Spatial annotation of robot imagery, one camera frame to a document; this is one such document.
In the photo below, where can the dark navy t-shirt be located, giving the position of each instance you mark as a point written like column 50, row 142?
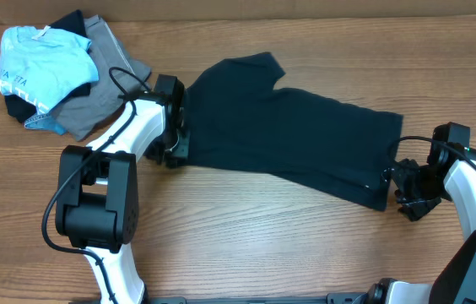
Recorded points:
column 240, row 121

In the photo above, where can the grey folded garment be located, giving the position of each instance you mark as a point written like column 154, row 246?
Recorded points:
column 80, row 115

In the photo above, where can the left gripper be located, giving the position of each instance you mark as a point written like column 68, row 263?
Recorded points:
column 182, row 149

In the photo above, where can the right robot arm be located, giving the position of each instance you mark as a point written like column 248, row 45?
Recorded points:
column 449, row 174

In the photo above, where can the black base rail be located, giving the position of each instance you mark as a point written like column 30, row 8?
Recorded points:
column 331, row 298

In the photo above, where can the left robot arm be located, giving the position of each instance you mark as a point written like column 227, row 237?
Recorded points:
column 97, row 204

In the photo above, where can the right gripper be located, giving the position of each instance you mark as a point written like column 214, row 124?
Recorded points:
column 409, row 186

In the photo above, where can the light blue folded t-shirt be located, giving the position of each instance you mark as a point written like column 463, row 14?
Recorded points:
column 43, row 66

